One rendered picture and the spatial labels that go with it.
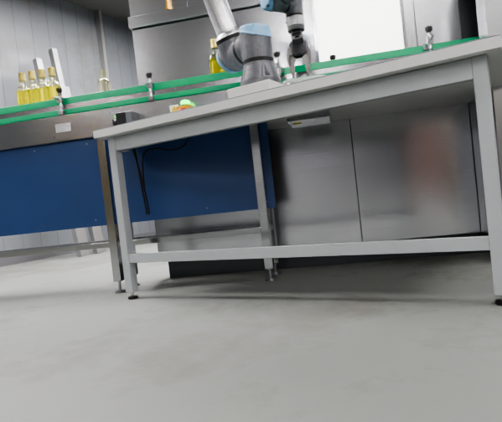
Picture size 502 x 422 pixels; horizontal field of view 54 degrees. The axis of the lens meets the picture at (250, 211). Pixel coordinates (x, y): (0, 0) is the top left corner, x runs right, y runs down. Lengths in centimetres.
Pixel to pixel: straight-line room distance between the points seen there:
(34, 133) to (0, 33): 305
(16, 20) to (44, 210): 340
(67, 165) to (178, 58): 79
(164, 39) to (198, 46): 19
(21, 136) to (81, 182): 38
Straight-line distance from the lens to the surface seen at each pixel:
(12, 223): 274
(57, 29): 606
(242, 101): 178
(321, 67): 235
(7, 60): 555
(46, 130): 261
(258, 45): 185
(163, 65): 272
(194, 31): 272
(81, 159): 253
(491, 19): 228
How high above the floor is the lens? 39
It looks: 2 degrees down
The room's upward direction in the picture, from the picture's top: 6 degrees counter-clockwise
